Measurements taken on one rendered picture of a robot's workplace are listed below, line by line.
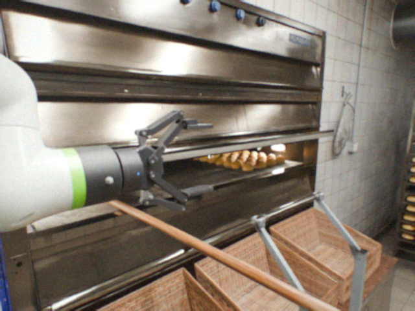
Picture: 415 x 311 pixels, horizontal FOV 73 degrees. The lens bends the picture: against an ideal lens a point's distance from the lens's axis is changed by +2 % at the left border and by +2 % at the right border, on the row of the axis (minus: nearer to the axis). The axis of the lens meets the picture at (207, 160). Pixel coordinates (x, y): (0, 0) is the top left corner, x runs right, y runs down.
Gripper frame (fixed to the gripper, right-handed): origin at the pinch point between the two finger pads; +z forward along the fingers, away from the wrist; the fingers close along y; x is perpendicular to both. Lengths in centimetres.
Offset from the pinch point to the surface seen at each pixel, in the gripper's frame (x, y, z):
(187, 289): -50, 73, 32
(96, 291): -17.7, 32.2, -18.8
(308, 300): 19.2, 28.9, 11.5
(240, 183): -55, 31, 75
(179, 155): -40.6, 7.4, 22.3
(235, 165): -82, 28, 99
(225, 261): -3.1, 29.4, 9.6
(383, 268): -3, 91, 153
